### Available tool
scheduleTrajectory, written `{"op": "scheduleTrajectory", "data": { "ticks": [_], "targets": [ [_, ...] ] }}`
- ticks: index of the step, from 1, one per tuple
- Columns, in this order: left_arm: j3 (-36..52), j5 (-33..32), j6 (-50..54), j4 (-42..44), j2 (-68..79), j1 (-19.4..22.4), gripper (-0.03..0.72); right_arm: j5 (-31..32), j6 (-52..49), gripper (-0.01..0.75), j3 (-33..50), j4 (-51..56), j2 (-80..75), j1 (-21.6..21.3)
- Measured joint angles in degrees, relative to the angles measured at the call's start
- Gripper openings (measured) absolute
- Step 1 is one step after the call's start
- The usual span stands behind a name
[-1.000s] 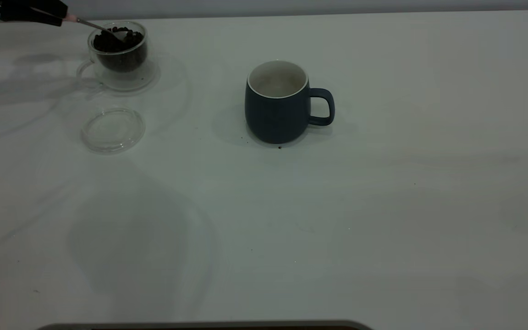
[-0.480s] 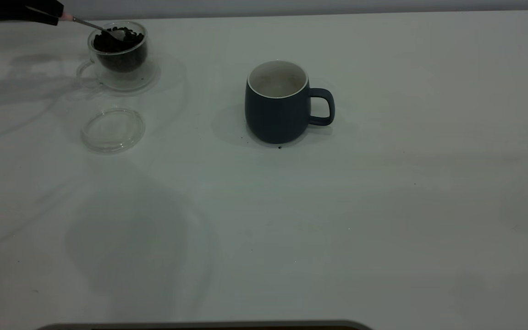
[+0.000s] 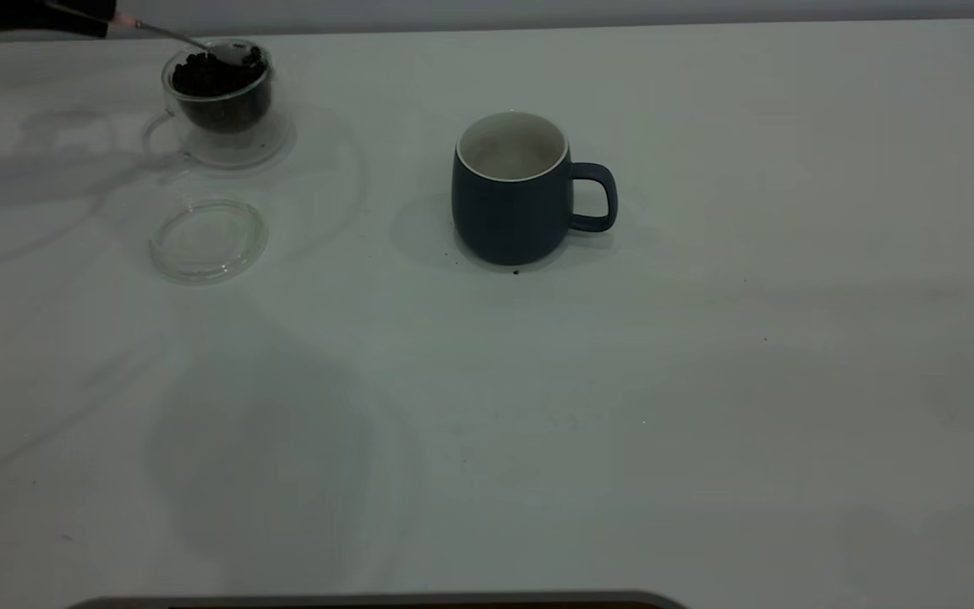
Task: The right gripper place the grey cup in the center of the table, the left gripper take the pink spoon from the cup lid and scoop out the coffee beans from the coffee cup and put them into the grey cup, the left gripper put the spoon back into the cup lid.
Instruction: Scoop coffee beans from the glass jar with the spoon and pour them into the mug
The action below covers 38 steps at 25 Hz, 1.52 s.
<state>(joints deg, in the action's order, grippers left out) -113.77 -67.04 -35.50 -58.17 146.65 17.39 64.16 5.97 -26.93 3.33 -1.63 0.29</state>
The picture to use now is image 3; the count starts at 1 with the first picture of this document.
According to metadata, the pile of coffee beans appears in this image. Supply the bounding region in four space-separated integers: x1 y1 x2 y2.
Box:
170 49 272 134

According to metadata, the dark blue-grey ceramic mug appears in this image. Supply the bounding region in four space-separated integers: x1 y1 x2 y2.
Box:
451 111 620 267

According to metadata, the clear round glass lid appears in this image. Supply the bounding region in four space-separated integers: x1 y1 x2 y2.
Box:
150 199 269 284

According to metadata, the clear double-wall glass cup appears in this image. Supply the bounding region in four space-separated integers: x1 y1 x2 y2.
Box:
142 38 295 170

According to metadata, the pink-handled metal spoon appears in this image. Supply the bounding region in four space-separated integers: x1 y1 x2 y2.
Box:
111 14 255 67

